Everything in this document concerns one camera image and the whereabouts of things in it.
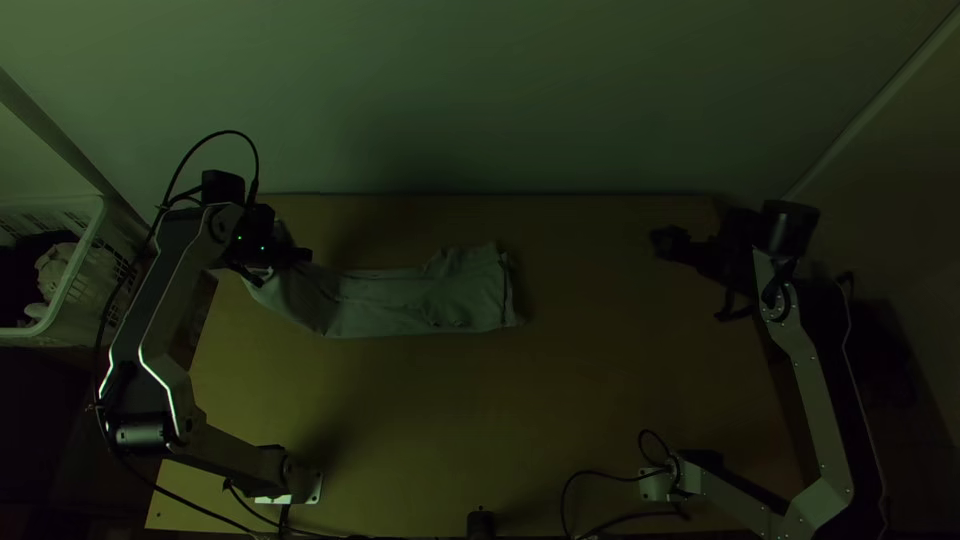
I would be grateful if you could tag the heap of clothes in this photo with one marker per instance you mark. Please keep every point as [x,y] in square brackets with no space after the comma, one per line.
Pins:
[46,277]

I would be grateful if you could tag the white laundry basket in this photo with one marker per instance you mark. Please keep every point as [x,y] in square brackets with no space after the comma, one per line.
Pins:
[82,270]

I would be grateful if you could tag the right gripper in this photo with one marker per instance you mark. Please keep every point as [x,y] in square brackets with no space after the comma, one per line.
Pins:
[726,251]

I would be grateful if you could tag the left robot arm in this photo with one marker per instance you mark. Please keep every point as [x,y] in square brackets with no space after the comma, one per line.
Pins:
[159,315]

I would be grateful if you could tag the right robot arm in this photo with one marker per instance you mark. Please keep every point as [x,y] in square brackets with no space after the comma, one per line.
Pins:
[806,360]

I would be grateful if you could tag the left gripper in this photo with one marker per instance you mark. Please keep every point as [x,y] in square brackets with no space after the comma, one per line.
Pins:
[291,244]

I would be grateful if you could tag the grey t-shirt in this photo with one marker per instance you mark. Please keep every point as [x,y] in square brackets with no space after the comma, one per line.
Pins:
[420,296]

